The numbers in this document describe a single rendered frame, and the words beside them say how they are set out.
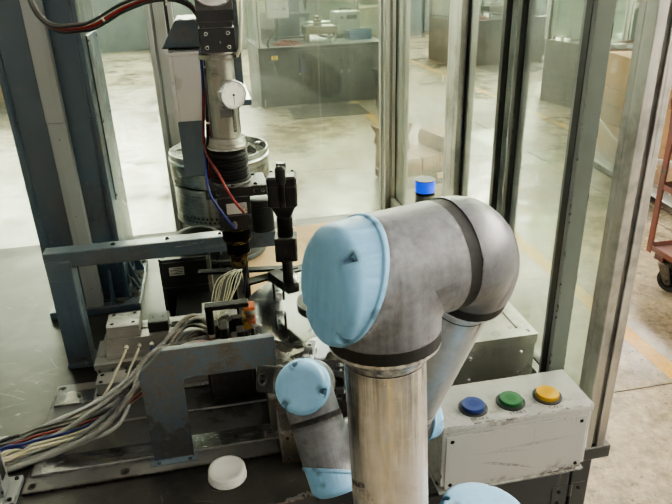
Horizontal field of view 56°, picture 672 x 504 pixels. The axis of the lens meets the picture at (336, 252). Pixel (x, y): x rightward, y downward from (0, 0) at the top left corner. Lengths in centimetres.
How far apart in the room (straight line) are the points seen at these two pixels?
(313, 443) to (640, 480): 171
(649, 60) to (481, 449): 68
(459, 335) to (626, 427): 197
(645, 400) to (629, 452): 34
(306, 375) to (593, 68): 67
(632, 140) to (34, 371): 137
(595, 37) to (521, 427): 65
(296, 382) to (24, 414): 81
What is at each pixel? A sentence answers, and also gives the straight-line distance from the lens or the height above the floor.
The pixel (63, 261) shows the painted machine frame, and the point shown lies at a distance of 153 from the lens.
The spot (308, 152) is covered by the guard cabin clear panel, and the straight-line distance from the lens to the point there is 234.
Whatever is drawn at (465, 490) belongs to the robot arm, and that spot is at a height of 98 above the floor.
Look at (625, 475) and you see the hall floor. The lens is 248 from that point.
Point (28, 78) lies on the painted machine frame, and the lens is 173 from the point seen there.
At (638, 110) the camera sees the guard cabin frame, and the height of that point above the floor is 139.
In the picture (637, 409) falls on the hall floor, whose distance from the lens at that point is 279.
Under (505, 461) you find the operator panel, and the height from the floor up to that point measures 80.
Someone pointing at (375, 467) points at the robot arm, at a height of 113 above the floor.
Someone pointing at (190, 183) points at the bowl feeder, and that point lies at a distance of 191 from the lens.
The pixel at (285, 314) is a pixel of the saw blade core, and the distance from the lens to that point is 132.
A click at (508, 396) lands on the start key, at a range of 118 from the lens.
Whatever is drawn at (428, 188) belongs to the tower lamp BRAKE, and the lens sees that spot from 144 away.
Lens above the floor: 161
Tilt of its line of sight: 24 degrees down
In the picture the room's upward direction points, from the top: 2 degrees counter-clockwise
